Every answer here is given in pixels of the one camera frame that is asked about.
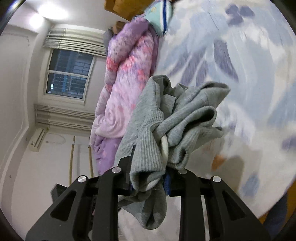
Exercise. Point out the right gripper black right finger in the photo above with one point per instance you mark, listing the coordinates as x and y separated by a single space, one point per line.
228 216

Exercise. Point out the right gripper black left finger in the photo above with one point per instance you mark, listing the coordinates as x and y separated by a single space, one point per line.
87 209

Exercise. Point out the grey sweatpants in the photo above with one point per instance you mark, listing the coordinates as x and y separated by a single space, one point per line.
167 125

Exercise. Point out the wooden pole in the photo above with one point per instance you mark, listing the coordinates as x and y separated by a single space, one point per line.
71 161

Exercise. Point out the white air conditioner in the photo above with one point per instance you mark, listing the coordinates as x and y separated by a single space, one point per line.
37 139

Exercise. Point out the window with bars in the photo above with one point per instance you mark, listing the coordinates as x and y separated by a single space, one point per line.
68 74

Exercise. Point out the pink floral quilt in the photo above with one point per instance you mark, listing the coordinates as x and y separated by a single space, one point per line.
131 61

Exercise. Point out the grey striped curtain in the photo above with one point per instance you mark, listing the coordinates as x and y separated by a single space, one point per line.
83 41

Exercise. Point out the white blue floral bedsheet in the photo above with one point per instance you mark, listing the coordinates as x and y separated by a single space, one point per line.
249 46

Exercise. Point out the yellow wooden headboard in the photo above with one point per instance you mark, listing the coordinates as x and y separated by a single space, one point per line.
128 9

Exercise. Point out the teal blue striped pillow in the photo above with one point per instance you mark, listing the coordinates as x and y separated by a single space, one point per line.
159 14

